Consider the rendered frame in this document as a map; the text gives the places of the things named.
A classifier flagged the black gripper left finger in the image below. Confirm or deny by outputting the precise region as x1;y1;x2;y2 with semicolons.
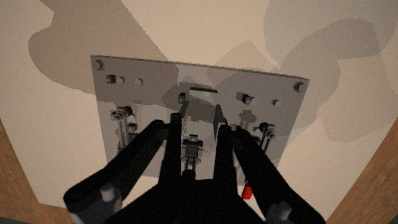
63;100;188;224

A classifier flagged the grey metal fixture plate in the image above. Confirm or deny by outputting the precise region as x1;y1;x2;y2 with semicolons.
90;55;310;180

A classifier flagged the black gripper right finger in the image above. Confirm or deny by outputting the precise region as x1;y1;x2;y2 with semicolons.
211;104;326;224

